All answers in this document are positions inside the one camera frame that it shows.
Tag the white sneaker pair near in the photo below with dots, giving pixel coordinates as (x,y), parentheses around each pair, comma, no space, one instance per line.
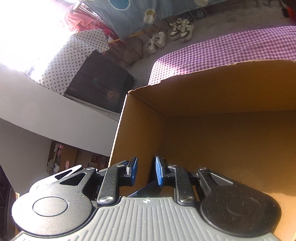
(157,41)

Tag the purple checkered tablecloth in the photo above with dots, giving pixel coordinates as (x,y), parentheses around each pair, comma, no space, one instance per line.
(276,43)

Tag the dark cabinet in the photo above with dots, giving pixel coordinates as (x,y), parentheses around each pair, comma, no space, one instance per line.
(102,82)

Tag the white green sneaker pair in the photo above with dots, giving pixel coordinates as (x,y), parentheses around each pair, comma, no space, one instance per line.
(181,29)

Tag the brown cardboard box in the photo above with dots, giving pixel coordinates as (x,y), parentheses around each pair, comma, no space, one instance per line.
(238,120)

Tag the pink hanging garment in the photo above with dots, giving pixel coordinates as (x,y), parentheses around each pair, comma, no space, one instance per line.
(78,21)

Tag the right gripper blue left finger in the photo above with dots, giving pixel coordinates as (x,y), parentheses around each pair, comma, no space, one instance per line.
(121,174)

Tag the polka dot cloth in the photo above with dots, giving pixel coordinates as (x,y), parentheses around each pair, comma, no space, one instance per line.
(59,68)

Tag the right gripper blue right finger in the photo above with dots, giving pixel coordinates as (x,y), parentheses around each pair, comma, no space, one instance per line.
(176,177)

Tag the blue patterned blanket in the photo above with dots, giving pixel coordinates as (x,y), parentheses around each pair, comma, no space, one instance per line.
(128,17)

